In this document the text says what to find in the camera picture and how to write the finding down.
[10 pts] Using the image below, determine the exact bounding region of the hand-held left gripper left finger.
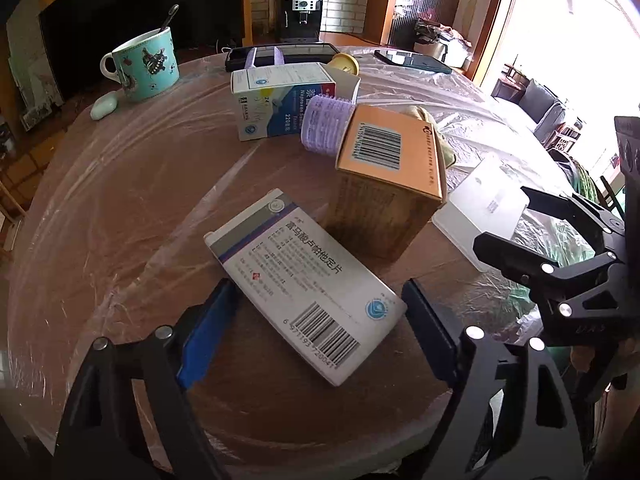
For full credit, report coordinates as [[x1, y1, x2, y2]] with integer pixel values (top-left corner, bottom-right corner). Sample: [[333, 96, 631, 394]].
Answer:
[[52, 277, 241, 480]]

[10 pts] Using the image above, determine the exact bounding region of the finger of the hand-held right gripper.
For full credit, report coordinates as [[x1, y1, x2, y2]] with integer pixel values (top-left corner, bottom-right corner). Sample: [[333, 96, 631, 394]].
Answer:
[[472, 231, 624, 312], [520, 186, 627, 257]]

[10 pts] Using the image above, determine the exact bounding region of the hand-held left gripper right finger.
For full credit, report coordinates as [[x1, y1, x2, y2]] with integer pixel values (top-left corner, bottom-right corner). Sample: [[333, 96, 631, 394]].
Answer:
[[401, 278, 586, 480]]

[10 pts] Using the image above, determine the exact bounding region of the white card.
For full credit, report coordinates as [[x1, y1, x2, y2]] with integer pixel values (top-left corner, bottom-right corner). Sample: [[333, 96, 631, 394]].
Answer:
[[432, 157, 530, 272]]

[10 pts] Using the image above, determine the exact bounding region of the white grey medicine box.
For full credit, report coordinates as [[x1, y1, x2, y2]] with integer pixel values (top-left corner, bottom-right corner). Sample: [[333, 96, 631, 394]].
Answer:
[[204, 188, 408, 387]]

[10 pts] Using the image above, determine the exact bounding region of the orange cardboard box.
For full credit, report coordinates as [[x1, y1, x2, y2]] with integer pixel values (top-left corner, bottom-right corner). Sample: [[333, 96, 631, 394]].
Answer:
[[325, 104, 447, 262]]

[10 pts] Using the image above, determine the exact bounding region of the white blue medicine box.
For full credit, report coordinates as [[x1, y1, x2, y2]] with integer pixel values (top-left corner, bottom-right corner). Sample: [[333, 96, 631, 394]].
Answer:
[[230, 62, 362, 142]]

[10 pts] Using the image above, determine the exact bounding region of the grey sofa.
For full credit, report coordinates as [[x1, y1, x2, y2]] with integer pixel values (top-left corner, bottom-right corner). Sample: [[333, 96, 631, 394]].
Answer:
[[492, 79, 583, 143]]

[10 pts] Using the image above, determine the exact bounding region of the yellow green cloth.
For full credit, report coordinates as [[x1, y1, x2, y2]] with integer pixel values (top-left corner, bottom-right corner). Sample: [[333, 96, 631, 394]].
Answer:
[[400, 106, 457, 168]]

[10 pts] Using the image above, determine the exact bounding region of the cluttered bags pile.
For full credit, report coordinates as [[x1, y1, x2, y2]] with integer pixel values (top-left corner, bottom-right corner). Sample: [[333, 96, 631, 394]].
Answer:
[[412, 17, 473, 71]]

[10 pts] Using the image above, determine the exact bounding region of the black smartphone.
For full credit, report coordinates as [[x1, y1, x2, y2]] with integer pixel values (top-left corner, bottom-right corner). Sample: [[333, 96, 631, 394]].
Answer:
[[374, 49, 452, 76]]

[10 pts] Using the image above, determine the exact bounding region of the small yellow cup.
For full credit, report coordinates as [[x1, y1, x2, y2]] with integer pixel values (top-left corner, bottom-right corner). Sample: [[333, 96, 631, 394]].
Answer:
[[330, 53, 360, 77]]

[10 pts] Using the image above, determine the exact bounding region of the teal patterned mug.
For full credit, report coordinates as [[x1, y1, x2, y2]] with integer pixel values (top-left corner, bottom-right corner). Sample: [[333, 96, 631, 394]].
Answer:
[[100, 26, 180, 103]]

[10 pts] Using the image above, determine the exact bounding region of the dark flat case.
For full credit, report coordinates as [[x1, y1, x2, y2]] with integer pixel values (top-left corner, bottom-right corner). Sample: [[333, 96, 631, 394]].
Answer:
[[225, 44, 342, 73]]

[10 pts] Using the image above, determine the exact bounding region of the black coffee machine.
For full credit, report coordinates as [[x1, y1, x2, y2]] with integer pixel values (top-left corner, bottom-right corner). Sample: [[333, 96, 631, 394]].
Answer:
[[276, 0, 324, 43]]

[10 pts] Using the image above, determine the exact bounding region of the black television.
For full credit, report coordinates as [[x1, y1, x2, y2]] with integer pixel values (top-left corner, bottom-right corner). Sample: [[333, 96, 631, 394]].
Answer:
[[40, 0, 246, 106]]

